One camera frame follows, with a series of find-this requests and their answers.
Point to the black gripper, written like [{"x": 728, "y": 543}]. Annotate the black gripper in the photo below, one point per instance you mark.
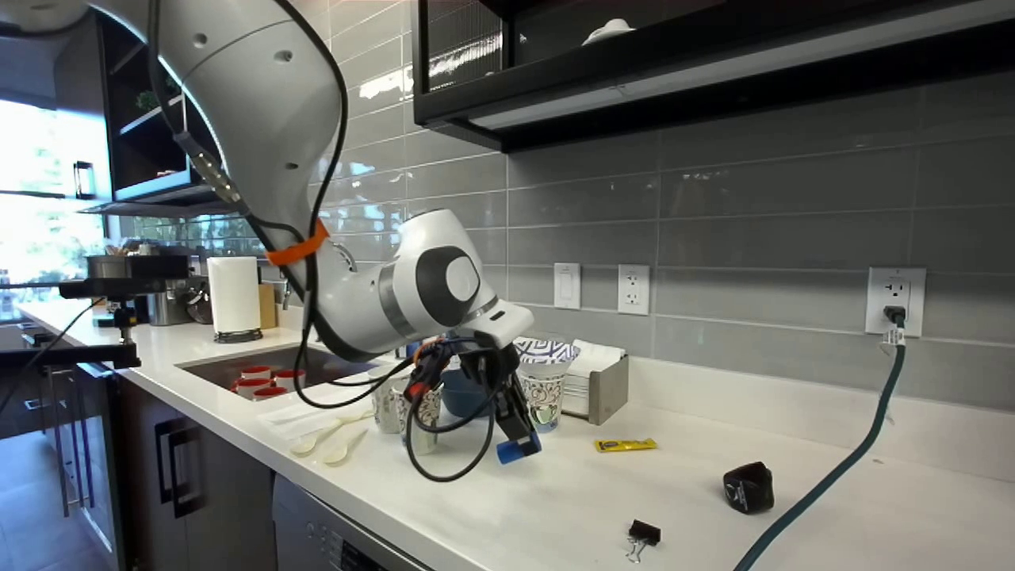
[{"x": 480, "y": 353}]

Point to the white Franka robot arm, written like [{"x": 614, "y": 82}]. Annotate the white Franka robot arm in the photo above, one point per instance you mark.
[{"x": 266, "y": 105}]

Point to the small black object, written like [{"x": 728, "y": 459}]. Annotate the small black object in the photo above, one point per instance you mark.
[{"x": 749, "y": 487}]

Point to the patterned cup under paper bowl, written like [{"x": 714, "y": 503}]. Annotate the patterned cup under paper bowl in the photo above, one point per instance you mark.
[{"x": 546, "y": 400}]

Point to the patterned paper bowl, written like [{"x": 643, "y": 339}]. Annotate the patterned paper bowl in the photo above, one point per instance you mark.
[{"x": 551, "y": 353}]

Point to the clear napkin holder with napkins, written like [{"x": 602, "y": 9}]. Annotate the clear napkin holder with napkins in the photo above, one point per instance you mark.
[{"x": 603, "y": 392}]

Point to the yellow packet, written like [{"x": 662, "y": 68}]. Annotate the yellow packet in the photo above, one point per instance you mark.
[{"x": 626, "y": 446}]

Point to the white plastic spoon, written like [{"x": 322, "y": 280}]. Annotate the white plastic spoon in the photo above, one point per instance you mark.
[
  {"x": 343, "y": 446},
  {"x": 322, "y": 435}
]

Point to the black binder clip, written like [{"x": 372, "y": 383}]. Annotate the black binder clip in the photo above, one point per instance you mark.
[{"x": 646, "y": 532}]

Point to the dishwasher front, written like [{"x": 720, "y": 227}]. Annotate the dishwasher front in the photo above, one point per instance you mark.
[{"x": 318, "y": 528}]

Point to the red cup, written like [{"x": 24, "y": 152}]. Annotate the red cup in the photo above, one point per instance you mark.
[
  {"x": 255, "y": 373},
  {"x": 249, "y": 388},
  {"x": 270, "y": 392},
  {"x": 286, "y": 378}
]

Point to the small wooden box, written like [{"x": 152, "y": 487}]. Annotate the small wooden box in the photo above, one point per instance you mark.
[{"x": 269, "y": 306}]

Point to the steel sink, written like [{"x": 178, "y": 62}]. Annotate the steel sink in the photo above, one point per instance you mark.
[{"x": 222, "y": 367}]

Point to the white paper towel roll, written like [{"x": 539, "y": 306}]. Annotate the white paper towel roll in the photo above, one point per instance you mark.
[{"x": 232, "y": 297}]

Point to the black coffee machine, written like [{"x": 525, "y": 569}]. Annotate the black coffee machine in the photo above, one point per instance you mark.
[{"x": 131, "y": 280}]

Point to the black upper cabinet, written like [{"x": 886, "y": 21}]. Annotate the black upper cabinet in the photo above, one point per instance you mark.
[{"x": 741, "y": 32}]

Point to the black side table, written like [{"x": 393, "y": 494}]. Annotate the black side table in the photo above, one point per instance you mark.
[{"x": 66, "y": 353}]

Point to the small dark jar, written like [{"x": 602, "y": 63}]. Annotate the small dark jar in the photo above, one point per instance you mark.
[{"x": 85, "y": 177}]

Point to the black wrist camera orange bands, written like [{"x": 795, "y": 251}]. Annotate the black wrist camera orange bands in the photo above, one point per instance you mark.
[{"x": 425, "y": 374}]

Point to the white switch plate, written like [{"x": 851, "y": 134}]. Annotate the white switch plate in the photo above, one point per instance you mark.
[{"x": 565, "y": 286}]

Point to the white wall outlet with plug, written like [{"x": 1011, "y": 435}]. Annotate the white wall outlet with plug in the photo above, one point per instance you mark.
[{"x": 896, "y": 286}]

